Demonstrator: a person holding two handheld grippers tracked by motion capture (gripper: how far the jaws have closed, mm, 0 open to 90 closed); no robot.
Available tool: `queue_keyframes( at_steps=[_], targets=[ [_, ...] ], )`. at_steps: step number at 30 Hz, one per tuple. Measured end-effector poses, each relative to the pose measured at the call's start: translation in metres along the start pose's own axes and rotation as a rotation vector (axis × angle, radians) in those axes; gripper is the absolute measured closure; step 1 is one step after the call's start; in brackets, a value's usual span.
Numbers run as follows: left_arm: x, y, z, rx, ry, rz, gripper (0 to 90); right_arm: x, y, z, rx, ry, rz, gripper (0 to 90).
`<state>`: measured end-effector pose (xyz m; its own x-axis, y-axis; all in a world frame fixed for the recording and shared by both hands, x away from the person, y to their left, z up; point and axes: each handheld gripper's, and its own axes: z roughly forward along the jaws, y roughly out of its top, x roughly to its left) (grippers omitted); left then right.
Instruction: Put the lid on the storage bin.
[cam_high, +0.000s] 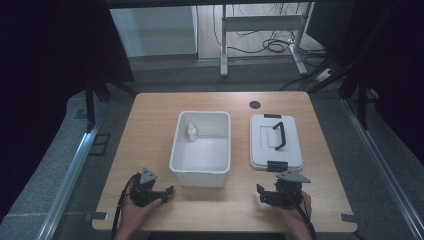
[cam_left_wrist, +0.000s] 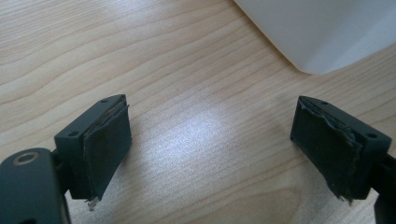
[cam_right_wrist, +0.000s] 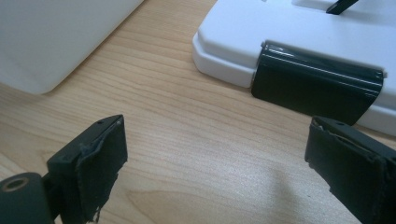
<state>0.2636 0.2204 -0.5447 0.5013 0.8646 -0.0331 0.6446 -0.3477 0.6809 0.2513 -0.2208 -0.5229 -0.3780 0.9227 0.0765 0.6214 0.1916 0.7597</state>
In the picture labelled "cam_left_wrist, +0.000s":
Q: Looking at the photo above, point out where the white plastic container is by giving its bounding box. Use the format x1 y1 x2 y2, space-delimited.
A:
233 0 396 76

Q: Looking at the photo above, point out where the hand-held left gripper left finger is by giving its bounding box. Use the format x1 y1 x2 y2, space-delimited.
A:
53 93 133 212

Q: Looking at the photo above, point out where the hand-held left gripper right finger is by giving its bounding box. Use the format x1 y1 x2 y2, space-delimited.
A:
290 95 392 204

